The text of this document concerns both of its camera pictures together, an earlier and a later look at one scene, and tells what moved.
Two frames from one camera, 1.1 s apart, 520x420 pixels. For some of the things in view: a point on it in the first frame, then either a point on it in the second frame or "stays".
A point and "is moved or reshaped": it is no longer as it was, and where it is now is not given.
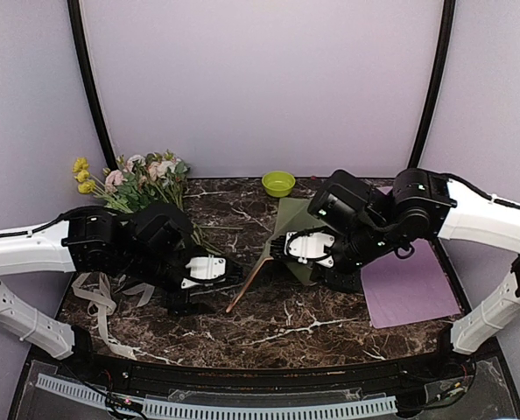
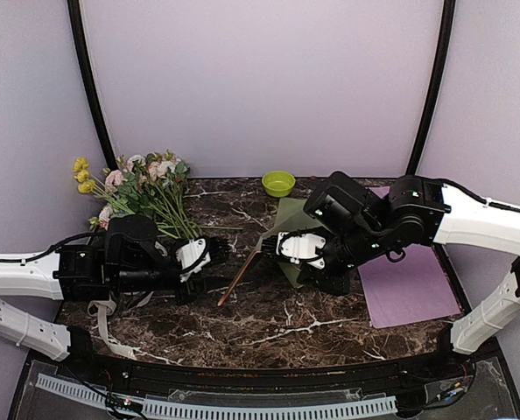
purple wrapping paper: x=415 y=286 stays
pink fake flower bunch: x=155 y=178 stays
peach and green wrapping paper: x=292 y=215 is moved or reshaped
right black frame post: x=447 y=27 stays
